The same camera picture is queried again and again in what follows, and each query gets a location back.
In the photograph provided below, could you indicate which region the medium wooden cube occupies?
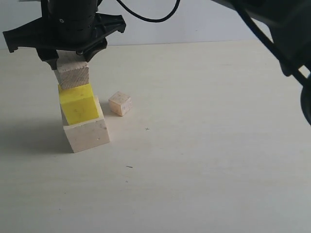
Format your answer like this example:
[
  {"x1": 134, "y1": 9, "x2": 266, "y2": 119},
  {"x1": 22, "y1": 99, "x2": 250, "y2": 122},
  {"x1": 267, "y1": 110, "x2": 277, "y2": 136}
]
[{"x1": 54, "y1": 50, "x2": 89, "y2": 90}]

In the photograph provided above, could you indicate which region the small pale wooden cube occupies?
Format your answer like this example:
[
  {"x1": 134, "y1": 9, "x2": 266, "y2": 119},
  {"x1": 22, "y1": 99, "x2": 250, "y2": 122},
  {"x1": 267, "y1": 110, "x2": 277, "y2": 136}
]
[{"x1": 108, "y1": 91, "x2": 132, "y2": 117}]

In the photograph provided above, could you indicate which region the large pale wooden cube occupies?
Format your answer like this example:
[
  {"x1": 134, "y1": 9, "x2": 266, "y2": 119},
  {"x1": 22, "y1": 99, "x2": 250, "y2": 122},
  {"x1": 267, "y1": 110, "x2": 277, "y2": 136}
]
[{"x1": 60, "y1": 96, "x2": 110, "y2": 153}]

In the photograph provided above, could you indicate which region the yellow cube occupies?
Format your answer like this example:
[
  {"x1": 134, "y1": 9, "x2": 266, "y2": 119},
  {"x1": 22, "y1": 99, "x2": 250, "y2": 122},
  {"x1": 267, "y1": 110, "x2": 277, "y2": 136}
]
[{"x1": 58, "y1": 83, "x2": 99, "y2": 125}]

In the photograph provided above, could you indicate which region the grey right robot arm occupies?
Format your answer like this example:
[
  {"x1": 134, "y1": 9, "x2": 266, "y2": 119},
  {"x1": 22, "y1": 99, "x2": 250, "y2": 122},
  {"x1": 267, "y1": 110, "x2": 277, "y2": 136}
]
[{"x1": 3, "y1": 0, "x2": 311, "y2": 121}]

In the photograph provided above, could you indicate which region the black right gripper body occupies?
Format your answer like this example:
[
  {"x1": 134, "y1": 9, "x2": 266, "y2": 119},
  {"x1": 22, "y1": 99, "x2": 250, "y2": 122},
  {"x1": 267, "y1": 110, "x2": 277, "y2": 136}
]
[{"x1": 3, "y1": 0, "x2": 126, "y2": 52}]

